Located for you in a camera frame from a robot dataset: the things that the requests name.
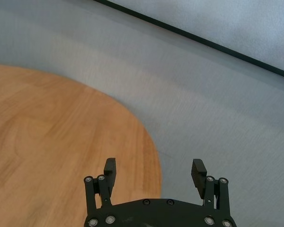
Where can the black wall baseboard strip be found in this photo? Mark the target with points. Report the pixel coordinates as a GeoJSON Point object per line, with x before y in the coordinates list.
{"type": "Point", "coordinates": [194, 37]}

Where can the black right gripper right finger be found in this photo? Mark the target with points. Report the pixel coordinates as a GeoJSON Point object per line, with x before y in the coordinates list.
{"type": "Point", "coordinates": [198, 179]}

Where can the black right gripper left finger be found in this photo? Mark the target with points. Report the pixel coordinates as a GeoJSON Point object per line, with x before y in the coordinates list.
{"type": "Point", "coordinates": [110, 179]}

